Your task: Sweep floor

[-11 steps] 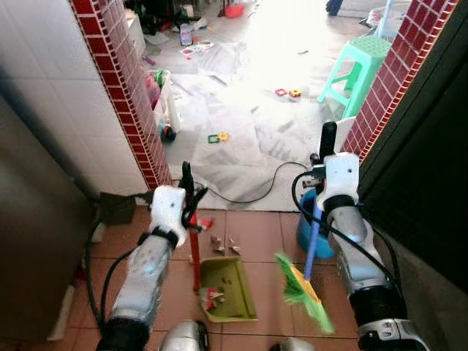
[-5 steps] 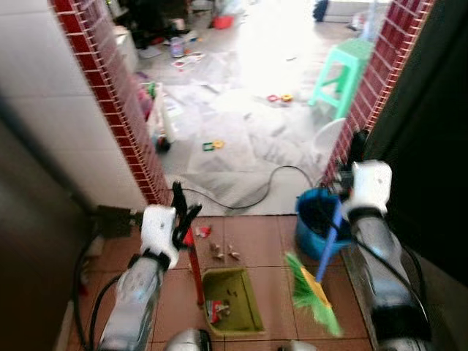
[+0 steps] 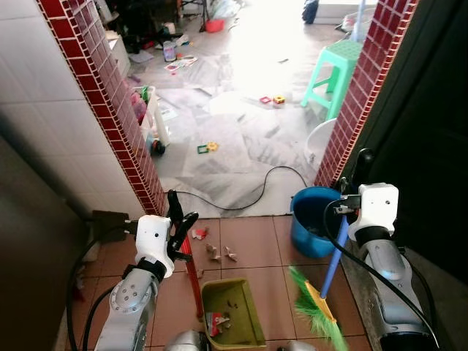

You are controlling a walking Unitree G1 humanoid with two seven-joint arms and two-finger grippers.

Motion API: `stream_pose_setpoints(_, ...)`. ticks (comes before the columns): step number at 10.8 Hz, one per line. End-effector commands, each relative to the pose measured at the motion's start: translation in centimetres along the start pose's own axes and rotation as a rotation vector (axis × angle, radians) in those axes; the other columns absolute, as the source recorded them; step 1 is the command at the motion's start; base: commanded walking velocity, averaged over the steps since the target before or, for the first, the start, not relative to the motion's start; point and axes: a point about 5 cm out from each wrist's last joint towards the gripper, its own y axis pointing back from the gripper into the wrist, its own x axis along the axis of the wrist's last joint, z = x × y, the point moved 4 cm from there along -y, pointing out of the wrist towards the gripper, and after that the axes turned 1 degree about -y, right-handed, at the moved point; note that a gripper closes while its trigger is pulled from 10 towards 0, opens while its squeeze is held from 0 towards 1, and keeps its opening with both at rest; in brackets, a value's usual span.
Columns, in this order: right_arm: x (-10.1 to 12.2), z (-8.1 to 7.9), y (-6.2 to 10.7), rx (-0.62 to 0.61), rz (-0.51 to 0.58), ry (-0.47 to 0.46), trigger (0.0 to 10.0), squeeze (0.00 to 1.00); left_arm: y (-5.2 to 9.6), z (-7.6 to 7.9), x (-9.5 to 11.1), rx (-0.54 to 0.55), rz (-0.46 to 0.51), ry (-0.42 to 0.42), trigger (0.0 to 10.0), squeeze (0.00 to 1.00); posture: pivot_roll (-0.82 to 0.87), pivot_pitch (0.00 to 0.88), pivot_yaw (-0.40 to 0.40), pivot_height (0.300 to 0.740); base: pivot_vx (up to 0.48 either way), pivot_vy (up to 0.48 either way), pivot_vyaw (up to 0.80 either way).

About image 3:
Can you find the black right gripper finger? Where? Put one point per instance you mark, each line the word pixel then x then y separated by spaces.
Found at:
pixel 363 167

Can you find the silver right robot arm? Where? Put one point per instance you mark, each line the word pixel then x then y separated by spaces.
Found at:
pixel 391 285

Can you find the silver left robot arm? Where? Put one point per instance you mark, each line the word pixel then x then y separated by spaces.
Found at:
pixel 131 307

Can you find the pink paper scrap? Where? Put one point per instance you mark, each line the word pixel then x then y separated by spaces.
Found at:
pixel 199 233

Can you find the beige crumpled paper scrap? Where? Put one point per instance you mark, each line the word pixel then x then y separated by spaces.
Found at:
pixel 212 252
pixel 230 254

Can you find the blue plastic bucket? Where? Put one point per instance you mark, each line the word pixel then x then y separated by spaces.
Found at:
pixel 311 227

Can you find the white plastic basin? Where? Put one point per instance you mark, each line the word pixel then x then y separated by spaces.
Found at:
pixel 319 139

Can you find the green and yellow toy tiles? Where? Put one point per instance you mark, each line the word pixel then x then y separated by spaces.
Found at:
pixel 207 148

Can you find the dark door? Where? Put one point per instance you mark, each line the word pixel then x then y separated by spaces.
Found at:
pixel 428 110

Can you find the white wheeled toy cart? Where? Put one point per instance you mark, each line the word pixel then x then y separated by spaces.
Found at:
pixel 155 121

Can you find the red white crumpled wrapper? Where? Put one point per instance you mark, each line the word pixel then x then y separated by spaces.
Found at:
pixel 217 324

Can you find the silver left robot leg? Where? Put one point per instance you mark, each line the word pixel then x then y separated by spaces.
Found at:
pixel 186 341

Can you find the silver robot leg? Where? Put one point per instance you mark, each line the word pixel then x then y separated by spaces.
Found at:
pixel 295 346
pixel 186 341

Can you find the yellow toy tile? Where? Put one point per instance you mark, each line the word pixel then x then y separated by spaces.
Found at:
pixel 278 99

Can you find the green plastic stool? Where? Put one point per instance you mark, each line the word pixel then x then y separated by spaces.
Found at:
pixel 340 55

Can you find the red toy tile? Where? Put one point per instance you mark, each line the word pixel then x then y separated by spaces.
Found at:
pixel 265 99

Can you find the silver right robot leg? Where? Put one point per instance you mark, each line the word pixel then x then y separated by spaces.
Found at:
pixel 295 346

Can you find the clear plastic jar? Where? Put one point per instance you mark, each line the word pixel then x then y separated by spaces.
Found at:
pixel 170 51

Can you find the white box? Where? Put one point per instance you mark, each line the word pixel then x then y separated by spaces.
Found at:
pixel 118 53

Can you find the red plastic basin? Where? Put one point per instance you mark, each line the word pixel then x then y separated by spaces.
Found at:
pixel 214 25

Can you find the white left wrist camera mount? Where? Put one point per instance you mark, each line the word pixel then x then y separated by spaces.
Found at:
pixel 152 238

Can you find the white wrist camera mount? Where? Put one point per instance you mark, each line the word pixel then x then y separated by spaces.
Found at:
pixel 376 205
pixel 152 238

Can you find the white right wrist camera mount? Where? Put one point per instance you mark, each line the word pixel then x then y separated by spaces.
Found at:
pixel 376 205

